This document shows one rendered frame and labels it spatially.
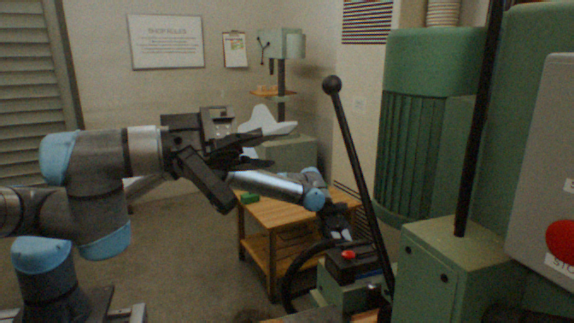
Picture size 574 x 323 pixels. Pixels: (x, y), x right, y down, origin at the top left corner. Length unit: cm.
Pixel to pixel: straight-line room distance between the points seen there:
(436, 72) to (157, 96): 311
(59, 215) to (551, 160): 58
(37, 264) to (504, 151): 92
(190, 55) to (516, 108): 325
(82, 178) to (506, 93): 51
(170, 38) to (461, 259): 326
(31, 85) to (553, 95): 331
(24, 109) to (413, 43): 316
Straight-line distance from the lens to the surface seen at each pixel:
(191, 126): 58
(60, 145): 56
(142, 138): 55
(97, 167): 55
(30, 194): 66
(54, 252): 100
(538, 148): 32
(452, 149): 52
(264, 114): 55
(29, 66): 340
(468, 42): 54
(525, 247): 34
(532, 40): 40
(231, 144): 54
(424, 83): 54
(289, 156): 294
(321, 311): 90
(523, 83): 40
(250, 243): 252
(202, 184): 54
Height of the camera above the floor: 149
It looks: 18 degrees down
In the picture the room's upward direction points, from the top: straight up
